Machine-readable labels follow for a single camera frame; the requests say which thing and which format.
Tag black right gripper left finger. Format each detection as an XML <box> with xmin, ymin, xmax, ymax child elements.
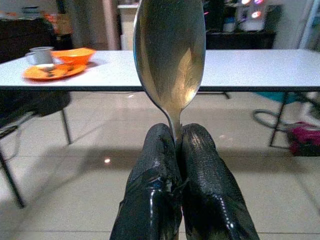
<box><xmin>109</xmin><ymin>123</ymin><xmax>183</xmax><ymax>240</ymax></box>

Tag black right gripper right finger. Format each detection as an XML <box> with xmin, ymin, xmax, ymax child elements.
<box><xmin>180</xmin><ymin>123</ymin><xmax>261</xmax><ymax>240</ymax></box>

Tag metal spoon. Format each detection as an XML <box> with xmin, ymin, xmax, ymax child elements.
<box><xmin>132</xmin><ymin>0</ymin><xmax>207</xmax><ymax>149</ymax></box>

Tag black metal table leg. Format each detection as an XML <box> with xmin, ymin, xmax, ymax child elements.
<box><xmin>269</xmin><ymin>91</ymin><xmax>290</xmax><ymax>148</ymax></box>
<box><xmin>60</xmin><ymin>91</ymin><xmax>74</xmax><ymax>146</ymax></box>
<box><xmin>0</xmin><ymin>146</ymin><xmax>26</xmax><ymax>210</ymax></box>

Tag pink cloth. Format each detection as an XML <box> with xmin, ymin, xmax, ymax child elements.
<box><xmin>286</xmin><ymin>121</ymin><xmax>320</xmax><ymax>157</ymax></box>

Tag teal plastic item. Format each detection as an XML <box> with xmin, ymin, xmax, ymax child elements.
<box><xmin>250</xmin><ymin>91</ymin><xmax>304</xmax><ymax>106</ymax></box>

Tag black chair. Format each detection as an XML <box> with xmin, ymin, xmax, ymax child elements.
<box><xmin>0</xmin><ymin>90</ymin><xmax>72</xmax><ymax>141</ymax></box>

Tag orange bowl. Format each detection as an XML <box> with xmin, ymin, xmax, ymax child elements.
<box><xmin>50</xmin><ymin>47</ymin><xmax>97</xmax><ymax>65</ymax></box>

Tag metal fork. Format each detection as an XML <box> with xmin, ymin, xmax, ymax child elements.
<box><xmin>41</xmin><ymin>65</ymin><xmax>76</xmax><ymax>77</ymax></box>

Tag white narrow cabinet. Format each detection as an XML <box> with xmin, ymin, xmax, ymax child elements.
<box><xmin>117</xmin><ymin>3</ymin><xmax>140</xmax><ymax>51</ymax></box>

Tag dark low sideboard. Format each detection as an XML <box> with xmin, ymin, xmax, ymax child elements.
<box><xmin>205</xmin><ymin>30</ymin><xmax>276</xmax><ymax>50</ymax></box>

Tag orange plate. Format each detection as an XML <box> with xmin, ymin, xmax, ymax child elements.
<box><xmin>22</xmin><ymin>62</ymin><xmax>88</xmax><ymax>81</ymax></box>

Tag grey enamel mug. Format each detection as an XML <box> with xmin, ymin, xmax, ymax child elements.
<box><xmin>24</xmin><ymin>46</ymin><xmax>55</xmax><ymax>66</ymax></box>

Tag dark storage unit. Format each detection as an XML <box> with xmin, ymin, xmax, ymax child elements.
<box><xmin>0</xmin><ymin>18</ymin><xmax>55</xmax><ymax>64</ymax></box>

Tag grey hose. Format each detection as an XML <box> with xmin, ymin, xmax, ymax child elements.
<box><xmin>252</xmin><ymin>108</ymin><xmax>289</xmax><ymax>126</ymax></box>

